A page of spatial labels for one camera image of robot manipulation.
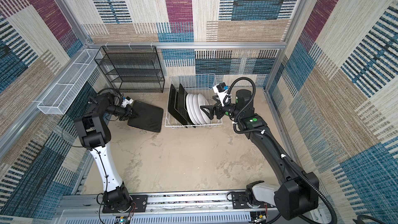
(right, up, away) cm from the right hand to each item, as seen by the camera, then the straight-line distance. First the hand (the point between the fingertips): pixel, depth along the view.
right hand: (207, 104), depth 73 cm
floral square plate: (-19, -2, +12) cm, 23 cm away
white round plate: (-9, -7, +16) cm, 20 cm away
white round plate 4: (-2, +2, +21) cm, 21 cm away
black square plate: (-36, -9, +29) cm, 47 cm away
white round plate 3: (-6, -2, +16) cm, 17 cm away
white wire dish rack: (-8, +15, +48) cm, 51 cm away
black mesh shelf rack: (-51, +25, +36) cm, 67 cm away
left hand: (-43, -6, +25) cm, 50 cm away
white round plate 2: (-9, -3, +15) cm, 18 cm away
